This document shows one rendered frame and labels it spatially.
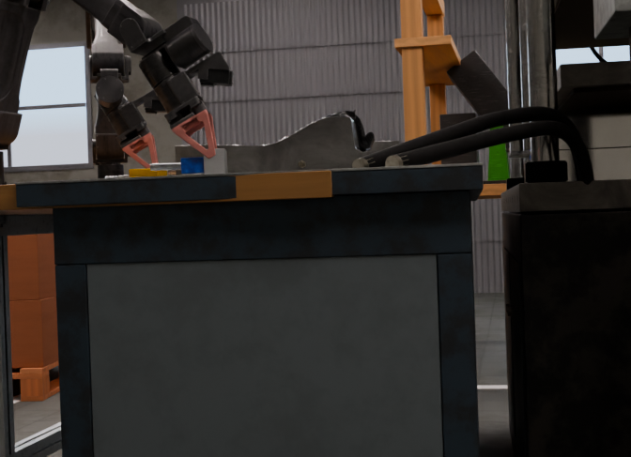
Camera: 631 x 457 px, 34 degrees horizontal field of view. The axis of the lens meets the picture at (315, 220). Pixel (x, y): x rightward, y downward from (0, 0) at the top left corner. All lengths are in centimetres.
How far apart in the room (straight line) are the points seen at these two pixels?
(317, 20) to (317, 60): 36
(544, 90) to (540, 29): 13
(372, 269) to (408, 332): 11
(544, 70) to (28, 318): 283
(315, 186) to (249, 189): 10
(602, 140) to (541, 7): 52
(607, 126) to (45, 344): 269
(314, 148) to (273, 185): 63
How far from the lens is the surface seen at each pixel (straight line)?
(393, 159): 171
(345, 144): 212
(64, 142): 1008
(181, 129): 176
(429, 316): 150
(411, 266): 150
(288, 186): 149
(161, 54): 181
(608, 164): 266
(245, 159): 215
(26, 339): 451
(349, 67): 932
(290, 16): 949
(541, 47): 224
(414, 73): 439
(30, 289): 449
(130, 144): 218
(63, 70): 1015
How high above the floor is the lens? 73
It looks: level
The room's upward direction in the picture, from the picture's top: 2 degrees counter-clockwise
